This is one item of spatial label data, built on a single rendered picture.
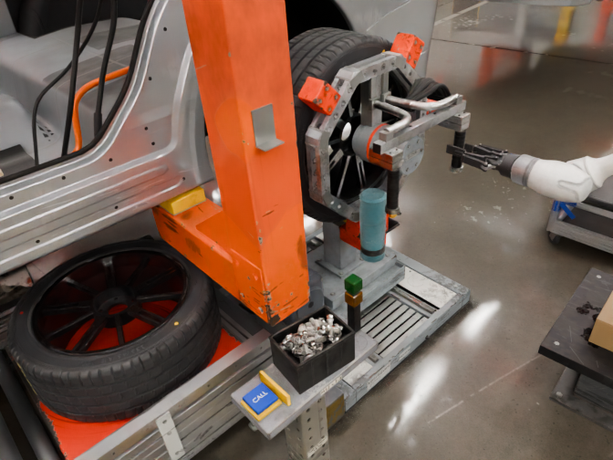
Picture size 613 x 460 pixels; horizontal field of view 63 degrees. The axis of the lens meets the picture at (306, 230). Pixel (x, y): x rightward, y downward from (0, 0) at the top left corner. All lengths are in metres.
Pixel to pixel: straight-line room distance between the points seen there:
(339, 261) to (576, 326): 0.89
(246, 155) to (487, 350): 1.38
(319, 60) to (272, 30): 0.47
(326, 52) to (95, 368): 1.15
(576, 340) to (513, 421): 0.36
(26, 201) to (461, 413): 1.57
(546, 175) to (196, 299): 1.13
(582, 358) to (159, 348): 1.31
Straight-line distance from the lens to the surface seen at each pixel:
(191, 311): 1.64
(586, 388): 2.07
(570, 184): 1.57
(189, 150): 1.72
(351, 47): 1.65
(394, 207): 1.52
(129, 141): 1.64
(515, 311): 2.37
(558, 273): 2.64
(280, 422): 1.39
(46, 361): 1.68
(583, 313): 2.00
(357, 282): 1.42
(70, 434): 1.78
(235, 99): 1.12
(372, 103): 1.63
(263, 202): 1.25
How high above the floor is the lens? 1.60
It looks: 35 degrees down
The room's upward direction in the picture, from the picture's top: 5 degrees counter-clockwise
